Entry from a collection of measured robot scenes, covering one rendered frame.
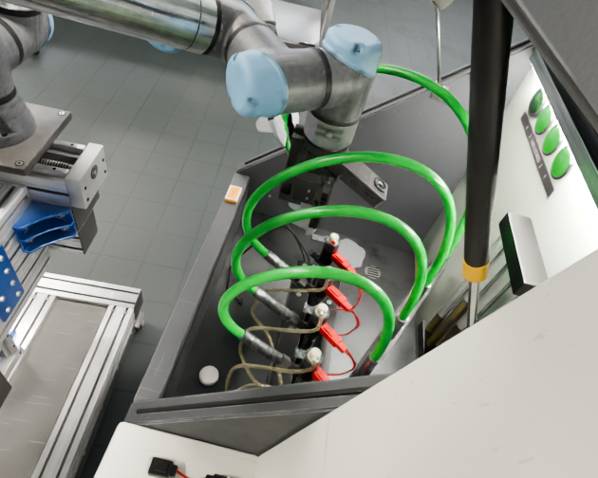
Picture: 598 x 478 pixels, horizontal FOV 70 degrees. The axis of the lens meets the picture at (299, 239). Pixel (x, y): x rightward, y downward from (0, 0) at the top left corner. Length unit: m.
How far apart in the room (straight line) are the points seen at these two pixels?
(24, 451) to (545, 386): 1.48
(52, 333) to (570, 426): 1.64
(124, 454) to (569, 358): 0.61
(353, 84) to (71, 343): 1.40
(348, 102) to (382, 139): 0.44
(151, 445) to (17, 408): 0.97
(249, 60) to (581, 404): 0.43
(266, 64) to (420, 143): 0.58
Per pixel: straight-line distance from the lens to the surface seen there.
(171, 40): 0.60
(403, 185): 1.11
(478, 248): 0.33
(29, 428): 1.64
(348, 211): 0.53
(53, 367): 1.70
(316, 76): 0.55
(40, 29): 1.15
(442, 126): 1.02
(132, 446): 0.75
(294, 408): 0.57
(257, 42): 0.57
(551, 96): 0.79
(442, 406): 0.36
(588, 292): 0.30
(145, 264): 2.15
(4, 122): 1.09
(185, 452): 0.74
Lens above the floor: 1.69
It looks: 47 degrees down
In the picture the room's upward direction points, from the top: 17 degrees clockwise
